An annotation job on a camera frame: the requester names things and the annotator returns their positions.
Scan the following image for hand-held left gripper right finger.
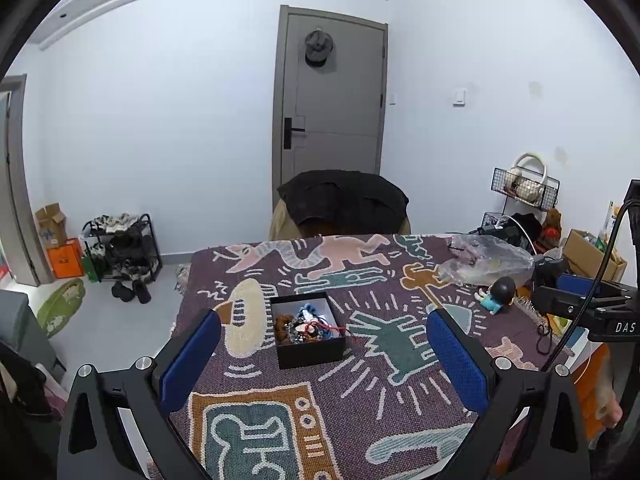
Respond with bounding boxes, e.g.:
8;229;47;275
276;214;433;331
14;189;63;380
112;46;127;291
426;307;591;480

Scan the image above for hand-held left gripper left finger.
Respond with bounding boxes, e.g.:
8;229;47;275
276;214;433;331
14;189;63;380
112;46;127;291
57;307;223;480

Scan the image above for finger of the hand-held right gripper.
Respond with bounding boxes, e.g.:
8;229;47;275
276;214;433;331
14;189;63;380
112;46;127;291
556;273;631;298
531;285;596;318

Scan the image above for black jewelry box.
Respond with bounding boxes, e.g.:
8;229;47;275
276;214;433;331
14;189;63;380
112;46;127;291
269;291;347;371

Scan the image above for red cord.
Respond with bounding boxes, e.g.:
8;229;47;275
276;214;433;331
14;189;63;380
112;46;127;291
320;324;358;348

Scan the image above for large cardboard box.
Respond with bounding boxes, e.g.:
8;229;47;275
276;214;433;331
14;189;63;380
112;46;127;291
562;229;628;283

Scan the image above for blue toy figurine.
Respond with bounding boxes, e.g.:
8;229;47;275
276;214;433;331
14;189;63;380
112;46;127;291
475;276;517;315

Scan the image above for orange cloth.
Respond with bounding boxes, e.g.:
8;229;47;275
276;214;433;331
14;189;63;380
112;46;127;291
572;342;626;441

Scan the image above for brown plush toy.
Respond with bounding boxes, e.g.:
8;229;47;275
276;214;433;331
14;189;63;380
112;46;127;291
542;208;563;241

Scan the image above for black bag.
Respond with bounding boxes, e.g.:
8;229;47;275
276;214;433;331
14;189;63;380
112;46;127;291
505;212;543;251

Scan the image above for clear plastic bag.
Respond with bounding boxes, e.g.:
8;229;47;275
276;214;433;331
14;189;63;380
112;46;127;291
437;232;536;286

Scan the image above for white headphones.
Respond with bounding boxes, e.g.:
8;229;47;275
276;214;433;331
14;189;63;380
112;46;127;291
510;153;548;202

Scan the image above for printed blanket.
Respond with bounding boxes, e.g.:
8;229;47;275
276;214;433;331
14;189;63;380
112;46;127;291
147;232;576;480

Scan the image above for black shoe rack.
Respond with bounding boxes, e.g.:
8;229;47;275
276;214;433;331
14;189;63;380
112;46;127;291
81;213;162;283

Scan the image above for green rug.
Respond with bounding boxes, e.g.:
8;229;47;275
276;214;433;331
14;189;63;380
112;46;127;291
37;277;86;339

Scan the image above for grey white patterned shoes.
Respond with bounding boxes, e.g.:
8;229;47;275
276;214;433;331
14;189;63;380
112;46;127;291
82;213;141;233

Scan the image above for tan chair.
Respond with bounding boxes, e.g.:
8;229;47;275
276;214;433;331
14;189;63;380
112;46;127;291
269;200;413;241

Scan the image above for orange box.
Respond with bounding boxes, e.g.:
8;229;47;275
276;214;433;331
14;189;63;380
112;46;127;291
47;237;85;278

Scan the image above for dark clothing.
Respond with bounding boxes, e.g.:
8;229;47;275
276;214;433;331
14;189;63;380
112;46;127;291
0;340;66;416

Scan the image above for grey sofa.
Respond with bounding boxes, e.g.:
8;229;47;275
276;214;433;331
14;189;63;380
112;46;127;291
0;290;66;376

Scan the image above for small cardboard box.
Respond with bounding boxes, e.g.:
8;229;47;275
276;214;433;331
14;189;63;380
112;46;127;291
34;203;68;250

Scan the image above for black jacket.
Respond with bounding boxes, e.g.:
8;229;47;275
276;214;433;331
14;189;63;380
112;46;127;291
277;170;408;238

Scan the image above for grey door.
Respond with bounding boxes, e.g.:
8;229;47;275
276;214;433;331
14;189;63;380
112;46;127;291
272;5;390;186

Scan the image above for grey cap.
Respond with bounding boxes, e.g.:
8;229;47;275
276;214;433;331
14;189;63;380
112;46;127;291
304;29;335;67

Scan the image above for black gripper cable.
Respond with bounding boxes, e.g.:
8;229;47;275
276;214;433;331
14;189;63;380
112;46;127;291
542;180;640;371

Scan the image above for black wire basket shelf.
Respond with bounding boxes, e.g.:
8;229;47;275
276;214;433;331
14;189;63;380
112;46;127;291
490;152;560;231

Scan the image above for black door lock handle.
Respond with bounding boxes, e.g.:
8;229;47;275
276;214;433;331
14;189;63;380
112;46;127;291
283;116;307;150

